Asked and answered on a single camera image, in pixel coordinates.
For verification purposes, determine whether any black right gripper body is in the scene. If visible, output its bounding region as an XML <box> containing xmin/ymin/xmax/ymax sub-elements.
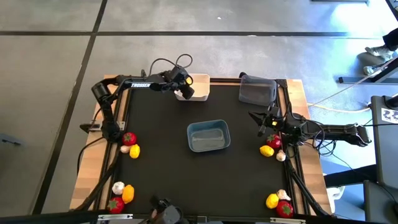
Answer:
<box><xmin>264</xmin><ymin>113</ymin><xmax>292</xmax><ymax>138</ymax></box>

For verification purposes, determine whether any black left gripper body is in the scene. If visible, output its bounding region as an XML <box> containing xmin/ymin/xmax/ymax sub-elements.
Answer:
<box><xmin>160</xmin><ymin>77</ymin><xmax>195</xmax><ymax>93</ymax></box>

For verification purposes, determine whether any yellow toy lemon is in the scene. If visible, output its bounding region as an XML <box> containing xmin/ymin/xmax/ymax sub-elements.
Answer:
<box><xmin>259</xmin><ymin>144</ymin><xmax>275</xmax><ymax>157</ymax></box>
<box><xmin>129</xmin><ymin>144</ymin><xmax>141</xmax><ymax>159</ymax></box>
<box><xmin>266</xmin><ymin>193</ymin><xmax>280</xmax><ymax>210</ymax></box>

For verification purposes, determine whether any orange-yellow toy lemon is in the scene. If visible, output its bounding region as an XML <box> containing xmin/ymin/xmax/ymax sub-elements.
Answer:
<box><xmin>121</xmin><ymin>184</ymin><xmax>136</xmax><ymax>205</ymax></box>

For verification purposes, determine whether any white plastic basket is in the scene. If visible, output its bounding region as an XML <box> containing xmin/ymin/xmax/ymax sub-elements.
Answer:
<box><xmin>174</xmin><ymin>73</ymin><xmax>211</xmax><ymax>102</ymax></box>

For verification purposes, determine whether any clear grey plastic basket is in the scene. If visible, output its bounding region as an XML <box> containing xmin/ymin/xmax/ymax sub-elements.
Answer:
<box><xmin>238</xmin><ymin>74</ymin><xmax>278</xmax><ymax>107</ymax></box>

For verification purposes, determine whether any blue plastic basket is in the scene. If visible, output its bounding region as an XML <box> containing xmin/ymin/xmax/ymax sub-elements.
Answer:
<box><xmin>186</xmin><ymin>119</ymin><xmax>231</xmax><ymax>153</ymax></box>

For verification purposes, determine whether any red tomato lower right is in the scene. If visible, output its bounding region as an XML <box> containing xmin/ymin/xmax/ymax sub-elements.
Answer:
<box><xmin>275</xmin><ymin>200</ymin><xmax>294</xmax><ymax>218</ymax></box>

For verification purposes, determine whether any white object under table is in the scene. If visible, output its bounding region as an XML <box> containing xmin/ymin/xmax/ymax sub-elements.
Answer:
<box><xmin>325</xmin><ymin>185</ymin><xmax>346</xmax><ymax>207</ymax></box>

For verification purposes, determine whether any grey cart top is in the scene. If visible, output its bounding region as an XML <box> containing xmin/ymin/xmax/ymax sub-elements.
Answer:
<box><xmin>371</xmin><ymin>95</ymin><xmax>398</xmax><ymax>189</ymax></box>

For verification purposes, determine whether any person's shoe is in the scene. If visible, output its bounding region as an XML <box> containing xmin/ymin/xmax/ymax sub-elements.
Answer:
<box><xmin>363</xmin><ymin>63</ymin><xmax>386</xmax><ymax>76</ymax></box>
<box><xmin>364</xmin><ymin>45</ymin><xmax>393</xmax><ymax>62</ymax></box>

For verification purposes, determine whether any dark grey cabinet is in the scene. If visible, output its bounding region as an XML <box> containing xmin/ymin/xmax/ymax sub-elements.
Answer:
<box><xmin>363</xmin><ymin>179</ymin><xmax>398</xmax><ymax>224</ymax></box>

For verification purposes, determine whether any person's leg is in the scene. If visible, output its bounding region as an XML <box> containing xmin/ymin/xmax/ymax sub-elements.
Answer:
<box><xmin>382</xmin><ymin>27</ymin><xmax>398</xmax><ymax>52</ymax></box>

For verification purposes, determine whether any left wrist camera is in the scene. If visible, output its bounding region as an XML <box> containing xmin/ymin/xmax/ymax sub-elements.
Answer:
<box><xmin>170</xmin><ymin>65</ymin><xmax>190</xmax><ymax>80</ymax></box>

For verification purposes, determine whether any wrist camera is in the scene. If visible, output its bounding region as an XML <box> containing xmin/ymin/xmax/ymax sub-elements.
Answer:
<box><xmin>267</xmin><ymin>104</ymin><xmax>281</xmax><ymax>118</ymax></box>
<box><xmin>170</xmin><ymin>65</ymin><xmax>190</xmax><ymax>80</ymax></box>

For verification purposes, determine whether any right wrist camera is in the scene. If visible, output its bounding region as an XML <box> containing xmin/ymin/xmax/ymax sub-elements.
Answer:
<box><xmin>267</xmin><ymin>104</ymin><xmax>281</xmax><ymax>118</ymax></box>

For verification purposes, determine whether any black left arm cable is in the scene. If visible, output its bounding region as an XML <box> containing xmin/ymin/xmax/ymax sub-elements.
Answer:
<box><xmin>148</xmin><ymin>53</ymin><xmax>194</xmax><ymax>78</ymax></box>

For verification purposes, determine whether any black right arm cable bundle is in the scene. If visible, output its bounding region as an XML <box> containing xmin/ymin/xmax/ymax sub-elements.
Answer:
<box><xmin>312</xmin><ymin>123</ymin><xmax>336</xmax><ymax>157</ymax></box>

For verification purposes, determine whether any yellow floor cable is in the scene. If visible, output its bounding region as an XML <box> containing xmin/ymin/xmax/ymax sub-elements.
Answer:
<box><xmin>307</xmin><ymin>102</ymin><xmax>373</xmax><ymax>113</ymax></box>

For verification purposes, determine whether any white floor cable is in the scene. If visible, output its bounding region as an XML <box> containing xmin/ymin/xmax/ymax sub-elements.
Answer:
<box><xmin>308</xmin><ymin>57</ymin><xmax>398</xmax><ymax>108</ymax></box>

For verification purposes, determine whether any black desk leg frame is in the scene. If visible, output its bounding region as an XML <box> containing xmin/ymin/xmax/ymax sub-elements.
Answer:
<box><xmin>338</xmin><ymin>57</ymin><xmax>398</xmax><ymax>85</ymax></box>

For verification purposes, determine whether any silver frame bracket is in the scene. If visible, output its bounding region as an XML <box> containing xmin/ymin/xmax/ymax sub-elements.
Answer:
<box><xmin>97</xmin><ymin>213</ymin><xmax>134</xmax><ymax>222</ymax></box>
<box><xmin>269</xmin><ymin>217</ymin><xmax>306</xmax><ymax>224</ymax></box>

